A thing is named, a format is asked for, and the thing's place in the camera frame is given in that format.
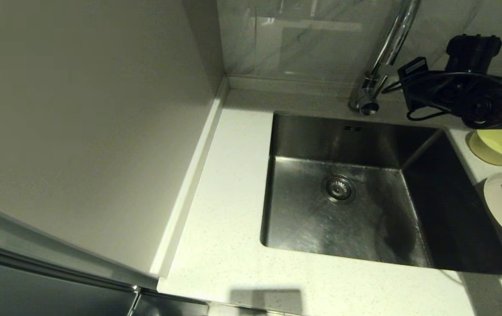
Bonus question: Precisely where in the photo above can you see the chrome faucet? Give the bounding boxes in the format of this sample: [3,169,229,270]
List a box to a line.
[349,0,422,116]

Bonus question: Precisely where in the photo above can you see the yellow-green bowl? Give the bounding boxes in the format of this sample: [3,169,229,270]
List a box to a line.
[467,129,502,166]

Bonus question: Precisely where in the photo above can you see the stainless steel sink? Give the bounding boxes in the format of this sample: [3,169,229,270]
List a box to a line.
[260,112,502,276]

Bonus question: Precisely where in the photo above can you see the round metal drain strainer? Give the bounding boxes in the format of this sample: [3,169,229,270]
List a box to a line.
[321,174,357,204]

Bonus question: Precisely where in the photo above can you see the white counter upstand strip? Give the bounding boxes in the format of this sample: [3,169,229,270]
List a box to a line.
[150,77,230,278]

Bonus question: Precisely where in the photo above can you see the grey cabinet door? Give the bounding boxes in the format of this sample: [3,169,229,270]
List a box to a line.
[0,195,209,316]

